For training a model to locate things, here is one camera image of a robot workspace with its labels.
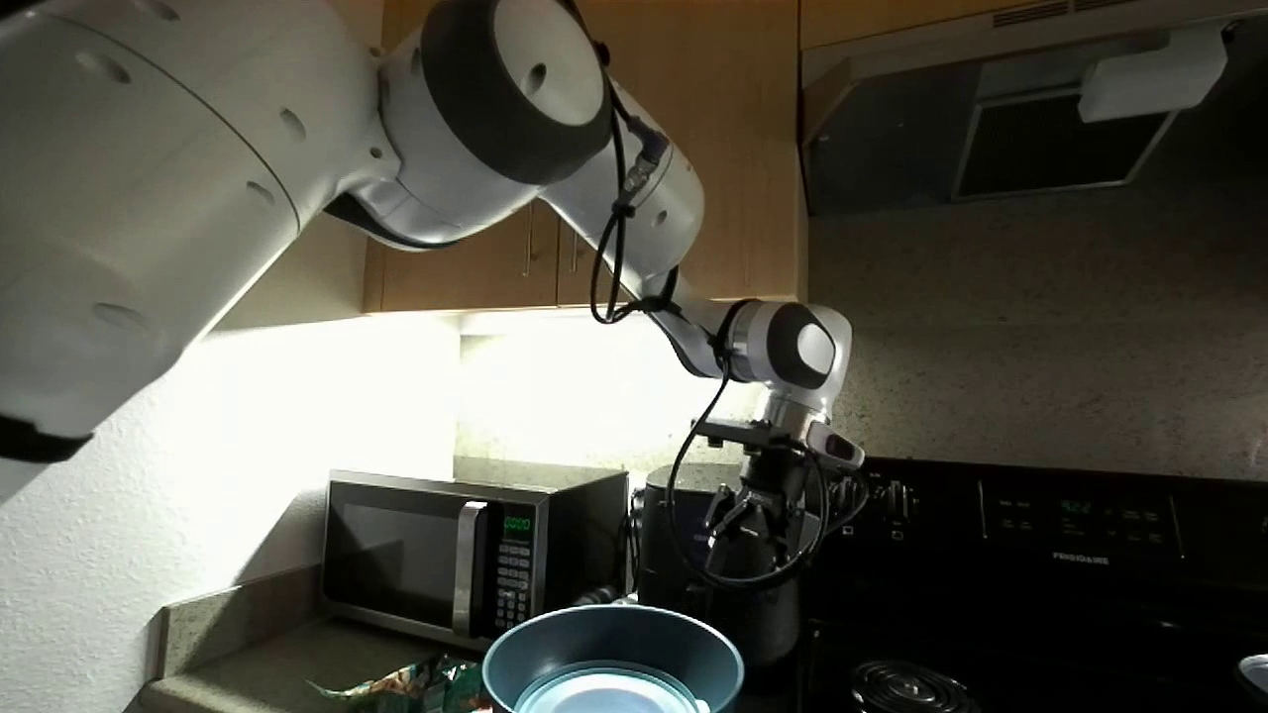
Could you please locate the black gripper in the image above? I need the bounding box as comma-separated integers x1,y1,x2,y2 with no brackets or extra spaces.
700,426,861,581

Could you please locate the black air fryer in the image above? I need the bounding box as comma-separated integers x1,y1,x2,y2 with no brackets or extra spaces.
631,464,804,670

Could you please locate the small coil burner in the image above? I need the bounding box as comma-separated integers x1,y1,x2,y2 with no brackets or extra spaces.
848,657,981,713

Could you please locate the black electric stove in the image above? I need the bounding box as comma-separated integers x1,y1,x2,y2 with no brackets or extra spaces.
790,451,1268,713

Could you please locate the silver black microwave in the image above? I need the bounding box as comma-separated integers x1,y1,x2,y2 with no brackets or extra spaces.
318,457,635,665

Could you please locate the wooden upper cabinet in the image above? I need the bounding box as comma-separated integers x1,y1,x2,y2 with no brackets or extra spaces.
361,0,804,317

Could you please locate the dark range hood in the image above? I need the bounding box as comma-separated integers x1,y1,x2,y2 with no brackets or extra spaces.
795,0,1268,214

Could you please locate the wooden cabinet above hood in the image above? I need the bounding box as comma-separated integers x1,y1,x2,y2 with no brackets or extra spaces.
795,0,1063,56

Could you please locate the white box on hood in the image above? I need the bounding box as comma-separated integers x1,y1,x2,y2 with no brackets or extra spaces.
1074,27,1231,133

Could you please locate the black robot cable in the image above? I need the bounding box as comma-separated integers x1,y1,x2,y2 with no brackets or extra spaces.
588,35,877,592

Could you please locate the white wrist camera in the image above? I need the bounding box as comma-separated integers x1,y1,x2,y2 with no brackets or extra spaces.
812,431,872,477

